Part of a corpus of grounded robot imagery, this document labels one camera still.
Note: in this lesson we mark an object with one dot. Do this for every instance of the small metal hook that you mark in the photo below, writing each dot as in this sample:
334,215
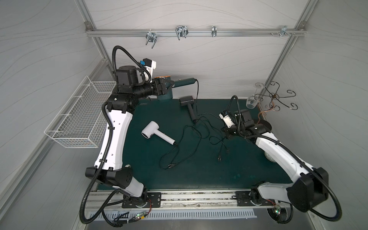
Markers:
214,31

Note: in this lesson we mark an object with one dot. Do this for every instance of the metal double hook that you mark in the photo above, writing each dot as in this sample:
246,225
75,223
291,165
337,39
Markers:
181,31

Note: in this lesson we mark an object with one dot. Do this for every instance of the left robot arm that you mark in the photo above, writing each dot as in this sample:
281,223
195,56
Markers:
133,82

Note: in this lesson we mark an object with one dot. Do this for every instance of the copper wire glass rack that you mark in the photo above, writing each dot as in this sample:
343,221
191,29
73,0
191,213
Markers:
274,97

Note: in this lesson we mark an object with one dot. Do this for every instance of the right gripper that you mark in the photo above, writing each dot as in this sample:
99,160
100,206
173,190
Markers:
231,128

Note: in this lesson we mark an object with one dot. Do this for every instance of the horizontal aluminium rail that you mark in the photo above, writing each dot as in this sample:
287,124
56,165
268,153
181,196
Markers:
191,32

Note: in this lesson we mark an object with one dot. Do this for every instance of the metal hook clamp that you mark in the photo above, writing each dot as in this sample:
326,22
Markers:
151,37

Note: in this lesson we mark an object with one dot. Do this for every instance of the green table mat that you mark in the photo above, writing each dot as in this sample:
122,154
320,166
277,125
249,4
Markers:
201,158

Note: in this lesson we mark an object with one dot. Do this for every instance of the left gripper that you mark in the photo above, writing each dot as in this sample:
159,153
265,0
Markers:
161,86

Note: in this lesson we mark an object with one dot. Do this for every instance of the white hair dryer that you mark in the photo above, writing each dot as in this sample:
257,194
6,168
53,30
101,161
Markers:
153,129

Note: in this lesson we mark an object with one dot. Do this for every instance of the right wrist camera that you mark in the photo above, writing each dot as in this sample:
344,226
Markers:
224,116

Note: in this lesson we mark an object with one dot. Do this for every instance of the green hair dryer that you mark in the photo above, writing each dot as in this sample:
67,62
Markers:
170,84

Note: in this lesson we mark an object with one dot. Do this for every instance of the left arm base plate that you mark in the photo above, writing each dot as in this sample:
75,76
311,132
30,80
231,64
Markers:
149,199

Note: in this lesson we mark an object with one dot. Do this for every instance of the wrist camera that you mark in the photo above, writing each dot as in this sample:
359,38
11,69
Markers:
224,116
149,64

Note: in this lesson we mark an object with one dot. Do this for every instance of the white slotted cable duct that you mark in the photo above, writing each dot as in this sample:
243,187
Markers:
184,214

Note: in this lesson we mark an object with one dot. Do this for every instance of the clear wine glass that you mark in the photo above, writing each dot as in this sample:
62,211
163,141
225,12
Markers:
252,100

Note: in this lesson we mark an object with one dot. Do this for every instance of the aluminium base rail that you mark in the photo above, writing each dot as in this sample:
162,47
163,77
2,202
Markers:
185,199

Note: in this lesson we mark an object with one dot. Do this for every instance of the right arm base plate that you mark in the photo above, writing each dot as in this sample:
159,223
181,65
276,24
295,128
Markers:
244,198

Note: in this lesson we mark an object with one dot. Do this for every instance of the right metal hook bracket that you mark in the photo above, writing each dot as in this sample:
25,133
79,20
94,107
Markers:
283,33

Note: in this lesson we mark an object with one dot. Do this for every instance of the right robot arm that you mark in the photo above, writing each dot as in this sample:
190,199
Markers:
309,186

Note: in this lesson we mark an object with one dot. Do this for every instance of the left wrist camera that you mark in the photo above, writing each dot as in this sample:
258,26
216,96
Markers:
149,64

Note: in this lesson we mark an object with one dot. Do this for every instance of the black hair dryer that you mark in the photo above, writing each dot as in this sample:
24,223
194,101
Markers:
188,101

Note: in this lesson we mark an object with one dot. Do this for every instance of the white wire basket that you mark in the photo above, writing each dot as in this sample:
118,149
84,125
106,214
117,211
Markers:
80,122

